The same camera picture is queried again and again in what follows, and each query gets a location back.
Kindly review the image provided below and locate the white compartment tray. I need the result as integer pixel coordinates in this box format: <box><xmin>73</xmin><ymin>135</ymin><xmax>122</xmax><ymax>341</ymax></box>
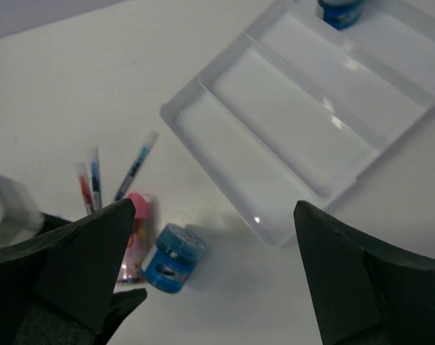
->
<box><xmin>160</xmin><ymin>1</ymin><xmax>435</xmax><ymax>247</ymax></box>

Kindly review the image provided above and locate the blue jar patterned lid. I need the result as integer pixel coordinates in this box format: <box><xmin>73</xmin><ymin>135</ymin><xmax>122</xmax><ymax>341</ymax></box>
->
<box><xmin>317</xmin><ymin>0</ymin><xmax>365</xmax><ymax>29</ymax></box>

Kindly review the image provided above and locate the dark blue pen refill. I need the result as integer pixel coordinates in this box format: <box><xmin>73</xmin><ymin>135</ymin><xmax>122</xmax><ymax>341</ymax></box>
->
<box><xmin>113</xmin><ymin>132</ymin><xmax>159</xmax><ymax>202</ymax></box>

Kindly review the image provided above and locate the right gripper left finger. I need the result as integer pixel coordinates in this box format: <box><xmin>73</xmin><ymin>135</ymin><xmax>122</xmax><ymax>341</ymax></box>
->
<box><xmin>0</xmin><ymin>199</ymin><xmax>147</xmax><ymax>344</ymax></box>

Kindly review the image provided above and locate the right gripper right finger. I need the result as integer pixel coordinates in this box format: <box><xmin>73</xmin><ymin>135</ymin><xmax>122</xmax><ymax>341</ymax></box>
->
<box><xmin>293</xmin><ymin>201</ymin><xmax>435</xmax><ymax>344</ymax></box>

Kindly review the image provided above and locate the red pen refill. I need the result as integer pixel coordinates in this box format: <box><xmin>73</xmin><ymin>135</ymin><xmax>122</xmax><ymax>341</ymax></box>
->
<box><xmin>75</xmin><ymin>162</ymin><xmax>94</xmax><ymax>215</ymax></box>

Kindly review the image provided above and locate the pink capped tube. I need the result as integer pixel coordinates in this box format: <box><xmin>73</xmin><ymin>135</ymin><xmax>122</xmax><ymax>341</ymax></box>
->
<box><xmin>117</xmin><ymin>192</ymin><xmax>157</xmax><ymax>285</ymax></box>

